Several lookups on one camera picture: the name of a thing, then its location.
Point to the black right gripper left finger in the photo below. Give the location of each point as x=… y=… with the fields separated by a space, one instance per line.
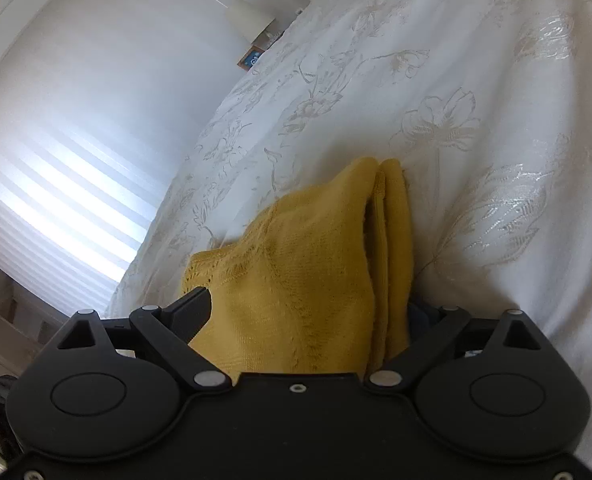
x=158 y=335

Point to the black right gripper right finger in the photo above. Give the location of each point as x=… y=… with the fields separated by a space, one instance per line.
x=451 y=341

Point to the mustard yellow knit garment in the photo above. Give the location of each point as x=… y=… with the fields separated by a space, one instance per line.
x=318 y=283

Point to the white floral bedspread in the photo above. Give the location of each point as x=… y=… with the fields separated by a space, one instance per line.
x=487 y=104

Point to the white bedside lamp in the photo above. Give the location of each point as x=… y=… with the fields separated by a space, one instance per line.
x=249 y=20

